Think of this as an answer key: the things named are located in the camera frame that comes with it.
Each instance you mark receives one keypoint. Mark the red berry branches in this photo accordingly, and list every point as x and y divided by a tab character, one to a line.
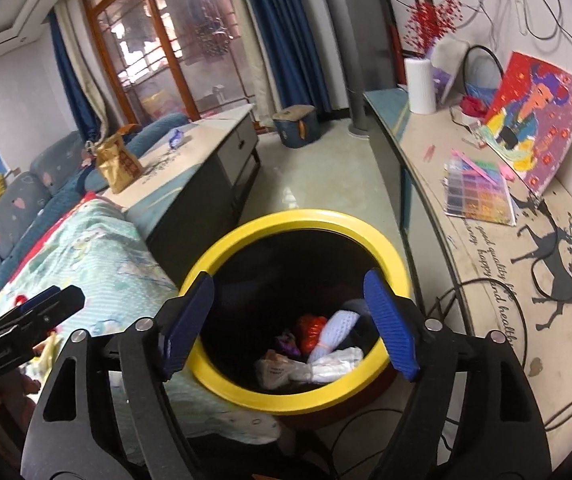
433	22

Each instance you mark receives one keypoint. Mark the yellow-rimmed trash bin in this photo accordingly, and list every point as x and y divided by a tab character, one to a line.
291	220

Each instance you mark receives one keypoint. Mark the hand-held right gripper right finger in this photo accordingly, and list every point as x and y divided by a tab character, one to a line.
391	325

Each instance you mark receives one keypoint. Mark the gold foil bag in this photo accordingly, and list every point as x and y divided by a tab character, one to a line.
115	165

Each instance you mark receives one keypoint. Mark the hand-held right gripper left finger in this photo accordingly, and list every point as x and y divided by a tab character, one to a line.
188	320

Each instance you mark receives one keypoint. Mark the wooden framed glass door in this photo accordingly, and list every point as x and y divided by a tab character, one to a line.
165	35

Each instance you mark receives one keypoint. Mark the cartoon cat printed blanket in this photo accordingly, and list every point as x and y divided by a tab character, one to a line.
105	270

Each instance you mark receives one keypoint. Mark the white ribbed vase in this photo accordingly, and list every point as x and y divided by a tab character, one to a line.
421	85

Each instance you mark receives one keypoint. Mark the yellow white wrapper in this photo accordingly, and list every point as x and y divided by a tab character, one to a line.
45	350

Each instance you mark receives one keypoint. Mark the coffee table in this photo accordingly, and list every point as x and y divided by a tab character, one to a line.
205	135

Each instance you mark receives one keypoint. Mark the blue grey sofa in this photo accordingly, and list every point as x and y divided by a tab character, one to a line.
15	195

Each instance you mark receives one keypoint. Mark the white foam fruit net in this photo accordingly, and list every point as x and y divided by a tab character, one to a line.
336	327

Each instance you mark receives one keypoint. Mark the silver tower air conditioner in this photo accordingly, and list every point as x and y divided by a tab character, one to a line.
341	35

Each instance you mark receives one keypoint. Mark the pink plastic tool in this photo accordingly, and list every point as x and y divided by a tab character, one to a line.
481	164

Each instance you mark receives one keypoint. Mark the blue wrapper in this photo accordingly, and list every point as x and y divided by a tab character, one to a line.
175	139

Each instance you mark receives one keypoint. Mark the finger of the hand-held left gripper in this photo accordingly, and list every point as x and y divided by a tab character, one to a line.
40	296
65	302

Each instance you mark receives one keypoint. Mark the colourful bead tray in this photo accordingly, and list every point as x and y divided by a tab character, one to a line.
476	195

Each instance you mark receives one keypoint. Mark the purple snack wrapper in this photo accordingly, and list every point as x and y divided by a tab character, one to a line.
288	345

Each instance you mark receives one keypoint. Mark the colourful bead painting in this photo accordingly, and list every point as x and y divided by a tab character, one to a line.
541	110

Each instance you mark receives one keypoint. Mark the blue storage box stool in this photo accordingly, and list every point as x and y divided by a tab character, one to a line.
296	127

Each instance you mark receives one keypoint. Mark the red plastic bag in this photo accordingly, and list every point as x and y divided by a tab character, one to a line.
311	332

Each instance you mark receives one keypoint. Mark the television cabinet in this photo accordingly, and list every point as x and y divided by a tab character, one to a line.
431	160

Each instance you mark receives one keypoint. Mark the white plastic bag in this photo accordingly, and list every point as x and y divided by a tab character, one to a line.
278	370

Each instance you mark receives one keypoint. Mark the blue curtain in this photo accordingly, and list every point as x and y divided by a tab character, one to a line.
73	85
276	35

